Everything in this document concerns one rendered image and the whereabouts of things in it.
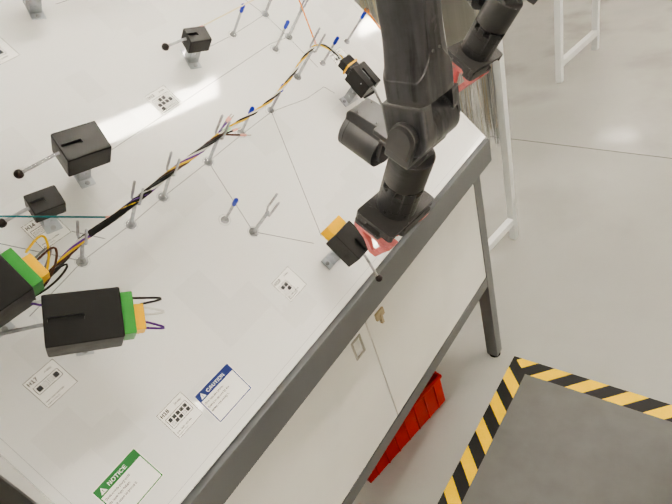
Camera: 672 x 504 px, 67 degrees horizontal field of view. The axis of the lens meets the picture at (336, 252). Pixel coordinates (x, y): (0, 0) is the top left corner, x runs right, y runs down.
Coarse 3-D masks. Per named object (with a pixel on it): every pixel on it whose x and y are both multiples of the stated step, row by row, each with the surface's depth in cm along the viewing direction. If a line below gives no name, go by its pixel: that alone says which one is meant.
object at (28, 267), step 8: (8, 256) 63; (16, 256) 64; (32, 256) 65; (16, 264) 63; (24, 264) 64; (32, 264) 65; (40, 264) 65; (24, 272) 63; (32, 272) 64; (40, 272) 65; (48, 272) 65; (32, 280) 64; (40, 280) 64; (40, 288) 66
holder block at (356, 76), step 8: (360, 64) 109; (352, 72) 108; (360, 72) 108; (368, 72) 109; (352, 80) 109; (360, 80) 108; (368, 80) 108; (376, 80) 109; (352, 88) 111; (360, 88) 109; (368, 88) 108; (360, 96) 110
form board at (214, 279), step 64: (0, 0) 89; (64, 0) 94; (128, 0) 101; (192, 0) 107; (256, 0) 115; (320, 0) 124; (64, 64) 90; (128, 64) 95; (256, 64) 108; (0, 128) 81; (64, 128) 86; (128, 128) 91; (192, 128) 96; (256, 128) 102; (320, 128) 109; (0, 192) 78; (64, 192) 82; (128, 192) 87; (192, 192) 92; (256, 192) 97; (320, 192) 103; (128, 256) 83; (192, 256) 87; (256, 256) 92; (320, 256) 98; (384, 256) 104; (192, 320) 83; (256, 320) 88; (320, 320) 93; (0, 384) 69; (128, 384) 76; (192, 384) 80; (256, 384) 84; (0, 448) 67; (64, 448) 70; (128, 448) 73; (192, 448) 76
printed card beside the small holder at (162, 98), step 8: (160, 88) 96; (144, 96) 94; (152, 96) 95; (160, 96) 96; (168, 96) 96; (152, 104) 94; (160, 104) 95; (168, 104) 96; (176, 104) 97; (168, 112) 95
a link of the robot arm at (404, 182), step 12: (384, 144) 63; (384, 156) 66; (432, 156) 63; (396, 168) 62; (420, 168) 61; (396, 180) 64; (408, 180) 63; (420, 180) 63; (396, 192) 65; (408, 192) 65
